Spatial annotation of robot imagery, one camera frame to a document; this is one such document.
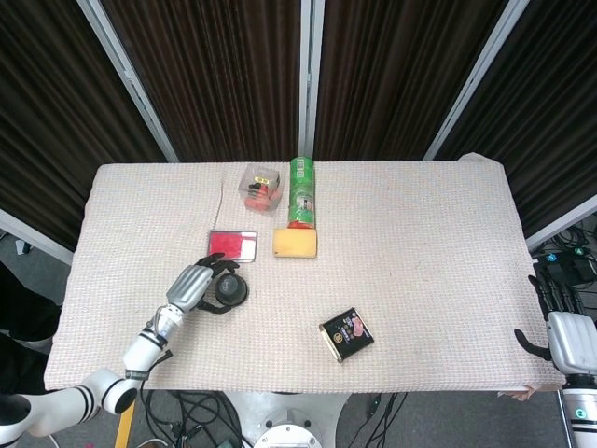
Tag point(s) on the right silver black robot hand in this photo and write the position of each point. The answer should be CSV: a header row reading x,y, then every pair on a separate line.
x,y
576,345

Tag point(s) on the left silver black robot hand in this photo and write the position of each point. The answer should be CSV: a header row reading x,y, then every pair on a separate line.
x,y
189,287

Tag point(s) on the black round jar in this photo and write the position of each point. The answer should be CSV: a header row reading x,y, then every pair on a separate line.
x,y
231,288

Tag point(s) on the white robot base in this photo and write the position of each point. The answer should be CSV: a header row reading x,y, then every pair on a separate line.
x,y
289,415

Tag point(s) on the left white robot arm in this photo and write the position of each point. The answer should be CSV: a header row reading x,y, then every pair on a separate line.
x,y
140,350

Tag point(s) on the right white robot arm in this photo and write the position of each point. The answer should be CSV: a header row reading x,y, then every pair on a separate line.
x,y
583,415

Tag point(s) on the red ink pad case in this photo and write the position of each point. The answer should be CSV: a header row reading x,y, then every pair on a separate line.
x,y
231,243

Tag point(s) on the brown cardboard scrap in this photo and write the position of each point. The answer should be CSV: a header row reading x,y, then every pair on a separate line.
x,y
520,393

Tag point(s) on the black device with green lights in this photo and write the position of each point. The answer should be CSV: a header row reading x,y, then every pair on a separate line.
x,y
566,263

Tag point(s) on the yellow sponge block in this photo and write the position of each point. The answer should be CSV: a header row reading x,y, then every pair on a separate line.
x,y
295,242

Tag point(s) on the clear box with red parts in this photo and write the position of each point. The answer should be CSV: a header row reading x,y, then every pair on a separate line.
x,y
260,189

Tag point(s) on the green chip can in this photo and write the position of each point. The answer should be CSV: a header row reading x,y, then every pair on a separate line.
x,y
302,191

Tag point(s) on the yellow floor tape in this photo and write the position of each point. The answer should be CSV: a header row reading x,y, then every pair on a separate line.
x,y
125,429

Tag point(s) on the black luncheon meat tin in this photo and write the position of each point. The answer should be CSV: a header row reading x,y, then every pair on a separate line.
x,y
347,333

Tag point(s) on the black trouser leg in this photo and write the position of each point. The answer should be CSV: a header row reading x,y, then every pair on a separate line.
x,y
23,317

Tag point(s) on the white waffle tablecloth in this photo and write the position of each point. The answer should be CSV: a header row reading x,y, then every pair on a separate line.
x,y
420,280

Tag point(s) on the dark brown curtain panel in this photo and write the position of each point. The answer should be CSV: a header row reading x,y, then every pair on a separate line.
x,y
550,116
219,79
392,79
56,116

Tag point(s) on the grey aluminium frame rail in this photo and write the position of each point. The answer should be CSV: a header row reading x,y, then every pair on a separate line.
x,y
564,223
28,233

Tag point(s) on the grey aluminium frame post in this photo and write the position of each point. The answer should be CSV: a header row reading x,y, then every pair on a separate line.
x,y
476,79
310,79
128,77

